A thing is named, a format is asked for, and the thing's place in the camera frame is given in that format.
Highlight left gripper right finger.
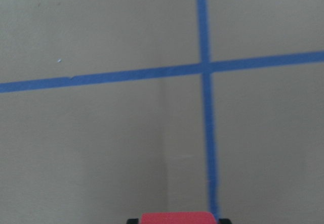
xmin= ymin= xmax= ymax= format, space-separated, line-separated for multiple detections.
xmin=219 ymin=218 xmax=231 ymax=224

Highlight red block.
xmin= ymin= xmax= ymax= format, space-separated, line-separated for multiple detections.
xmin=140 ymin=212 xmax=218 ymax=224

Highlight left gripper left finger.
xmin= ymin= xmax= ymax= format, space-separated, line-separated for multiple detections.
xmin=126 ymin=218 xmax=139 ymax=224

